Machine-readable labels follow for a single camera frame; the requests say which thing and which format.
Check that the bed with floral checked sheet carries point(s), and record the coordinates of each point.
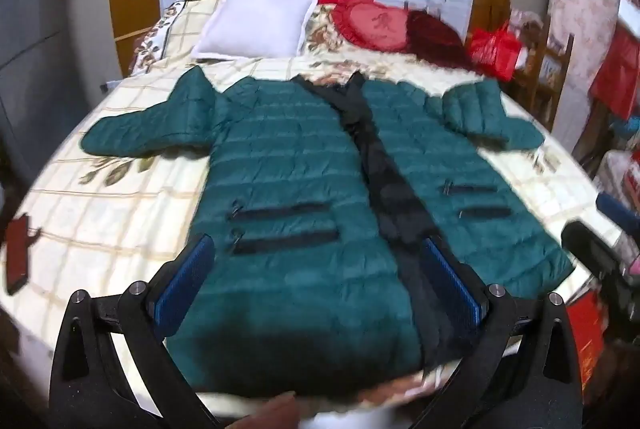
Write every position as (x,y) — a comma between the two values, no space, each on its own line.
(110,219)

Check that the red heart-shaped cushion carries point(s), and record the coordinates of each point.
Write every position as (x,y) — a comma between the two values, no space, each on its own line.
(372,24)

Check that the dark red flat case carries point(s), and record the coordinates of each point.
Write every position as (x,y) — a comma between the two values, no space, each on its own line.
(20,254)

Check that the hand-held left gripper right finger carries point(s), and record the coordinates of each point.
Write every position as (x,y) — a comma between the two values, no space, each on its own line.
(450,281)

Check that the dark red velvet cushion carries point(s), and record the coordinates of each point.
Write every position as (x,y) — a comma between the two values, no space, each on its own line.
(435,36)

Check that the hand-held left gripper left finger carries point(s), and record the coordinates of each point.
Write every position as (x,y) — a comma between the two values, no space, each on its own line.
(187,279)

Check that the green down jacket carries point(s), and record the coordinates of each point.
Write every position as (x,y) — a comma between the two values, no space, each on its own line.
(300,159)

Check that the red plastic bag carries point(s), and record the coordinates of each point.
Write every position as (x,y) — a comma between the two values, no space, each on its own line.
(495,51)

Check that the white pillow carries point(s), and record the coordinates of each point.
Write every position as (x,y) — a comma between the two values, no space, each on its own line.
(255,21)

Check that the red box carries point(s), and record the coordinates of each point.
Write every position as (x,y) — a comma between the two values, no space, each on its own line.
(587,334)

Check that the pink floral cloth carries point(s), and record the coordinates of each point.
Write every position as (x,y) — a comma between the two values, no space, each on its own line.
(582,19)

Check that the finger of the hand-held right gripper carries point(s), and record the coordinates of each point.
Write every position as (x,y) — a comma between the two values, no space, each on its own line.
(620,211)
(592,249)

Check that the wooden chair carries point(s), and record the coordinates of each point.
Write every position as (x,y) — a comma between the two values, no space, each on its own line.
(547,69)

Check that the red hanging cloth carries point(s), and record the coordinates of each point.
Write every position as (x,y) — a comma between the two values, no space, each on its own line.
(617,74)

